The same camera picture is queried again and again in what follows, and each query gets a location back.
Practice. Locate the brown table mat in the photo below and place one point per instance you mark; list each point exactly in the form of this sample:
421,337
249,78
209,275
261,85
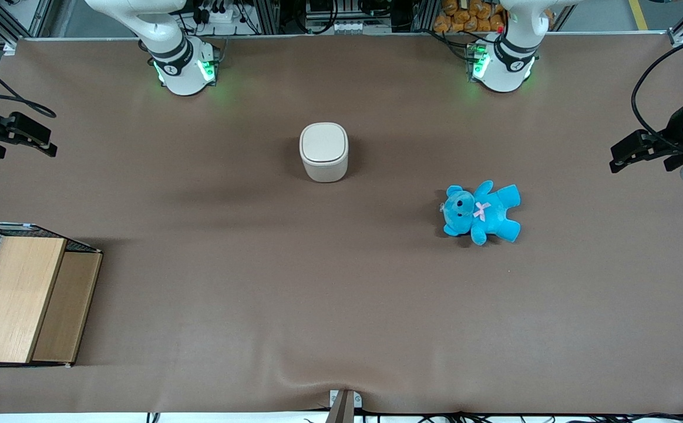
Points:
341,294

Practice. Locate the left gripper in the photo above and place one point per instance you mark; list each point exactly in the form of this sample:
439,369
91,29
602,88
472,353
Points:
672,136

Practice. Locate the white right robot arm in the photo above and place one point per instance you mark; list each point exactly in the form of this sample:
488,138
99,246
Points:
179,64

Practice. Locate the blue teddy bear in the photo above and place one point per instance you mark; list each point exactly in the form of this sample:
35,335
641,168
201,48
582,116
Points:
485,211

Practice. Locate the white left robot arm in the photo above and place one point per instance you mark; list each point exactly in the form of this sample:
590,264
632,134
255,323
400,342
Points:
505,64

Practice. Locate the white power strip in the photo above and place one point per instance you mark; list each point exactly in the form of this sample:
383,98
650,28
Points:
224,16

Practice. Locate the wooden shelf unit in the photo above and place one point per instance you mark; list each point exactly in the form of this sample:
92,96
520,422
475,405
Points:
18,294

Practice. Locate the orange plush toy pile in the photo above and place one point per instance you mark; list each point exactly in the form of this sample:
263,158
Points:
470,16

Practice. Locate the white push-lid trash can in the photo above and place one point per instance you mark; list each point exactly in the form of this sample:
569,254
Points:
323,147

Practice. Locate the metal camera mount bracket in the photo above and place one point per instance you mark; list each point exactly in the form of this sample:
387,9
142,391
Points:
343,405

